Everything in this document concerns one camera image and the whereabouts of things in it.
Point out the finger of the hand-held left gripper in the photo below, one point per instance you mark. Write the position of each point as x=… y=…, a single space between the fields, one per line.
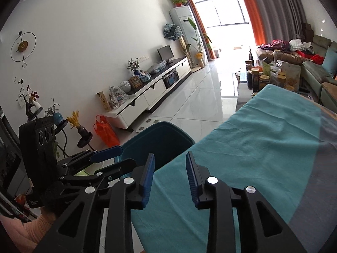
x=108 y=153
x=115 y=167

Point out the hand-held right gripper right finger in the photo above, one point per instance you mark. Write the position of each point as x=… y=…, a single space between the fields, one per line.
x=191 y=179

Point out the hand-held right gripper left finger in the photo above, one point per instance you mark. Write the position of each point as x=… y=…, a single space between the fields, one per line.
x=147 y=179

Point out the teal plastic bin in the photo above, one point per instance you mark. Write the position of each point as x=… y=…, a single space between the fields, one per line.
x=163 y=142

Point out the person's left forearm pink sleeve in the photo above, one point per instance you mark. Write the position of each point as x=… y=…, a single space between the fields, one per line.
x=31 y=229

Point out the orange plastic bag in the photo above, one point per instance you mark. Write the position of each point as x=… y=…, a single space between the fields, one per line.
x=105 y=133

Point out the dark vase with yellow flowers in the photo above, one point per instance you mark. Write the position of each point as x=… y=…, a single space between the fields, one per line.
x=83 y=131

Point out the white vase with branches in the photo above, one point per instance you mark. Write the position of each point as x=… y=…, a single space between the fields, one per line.
x=33 y=108

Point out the tall beige printed box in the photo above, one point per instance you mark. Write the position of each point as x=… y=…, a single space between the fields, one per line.
x=104 y=101

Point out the model ship in clear case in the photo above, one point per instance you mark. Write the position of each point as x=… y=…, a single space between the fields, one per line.
x=118 y=97

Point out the white lidded ceramic jar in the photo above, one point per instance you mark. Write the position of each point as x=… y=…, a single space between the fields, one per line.
x=125 y=87

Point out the ornate brown box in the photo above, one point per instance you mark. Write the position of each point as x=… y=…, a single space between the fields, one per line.
x=135 y=82

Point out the white low media cabinet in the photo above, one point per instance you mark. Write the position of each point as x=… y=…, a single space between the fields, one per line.
x=155 y=92

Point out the blue and white porcelain bowl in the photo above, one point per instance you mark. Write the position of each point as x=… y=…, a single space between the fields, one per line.
x=145 y=77

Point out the small bonsai plant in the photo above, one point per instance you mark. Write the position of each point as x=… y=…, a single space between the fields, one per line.
x=134 y=67

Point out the black monitor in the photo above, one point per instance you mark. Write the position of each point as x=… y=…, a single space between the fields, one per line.
x=165 y=53

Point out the group of storage jars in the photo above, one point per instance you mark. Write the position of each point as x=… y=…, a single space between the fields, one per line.
x=263 y=77

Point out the tall leafy floor plant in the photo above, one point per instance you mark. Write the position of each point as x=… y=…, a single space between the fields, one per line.
x=201 y=42

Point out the fan with blue cover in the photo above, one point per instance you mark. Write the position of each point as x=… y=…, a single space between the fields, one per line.
x=172 y=31

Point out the white standing air conditioner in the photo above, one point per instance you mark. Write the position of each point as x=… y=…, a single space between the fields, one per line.
x=183 y=23

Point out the orange and grey narrow curtain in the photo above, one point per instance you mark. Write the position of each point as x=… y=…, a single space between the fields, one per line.
x=196 y=21

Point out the green and brown sofa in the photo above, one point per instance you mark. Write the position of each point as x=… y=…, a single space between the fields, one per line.
x=313 y=76

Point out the pile of clothes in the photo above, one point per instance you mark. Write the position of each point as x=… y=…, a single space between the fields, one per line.
x=279 y=45

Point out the small potted plant red pot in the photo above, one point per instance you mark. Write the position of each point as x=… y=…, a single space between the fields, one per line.
x=179 y=2

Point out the red cloth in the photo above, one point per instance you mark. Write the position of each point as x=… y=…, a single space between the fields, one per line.
x=318 y=59

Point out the blue sofa cushion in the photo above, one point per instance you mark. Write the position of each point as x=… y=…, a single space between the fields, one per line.
x=330 y=62

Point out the brown cardboard boxes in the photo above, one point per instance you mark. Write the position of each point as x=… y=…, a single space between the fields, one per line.
x=307 y=30

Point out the orange and grey wide curtain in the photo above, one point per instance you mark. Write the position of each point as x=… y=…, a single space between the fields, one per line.
x=273 y=8

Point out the round black wall clock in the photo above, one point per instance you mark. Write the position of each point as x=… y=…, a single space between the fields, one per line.
x=22 y=46

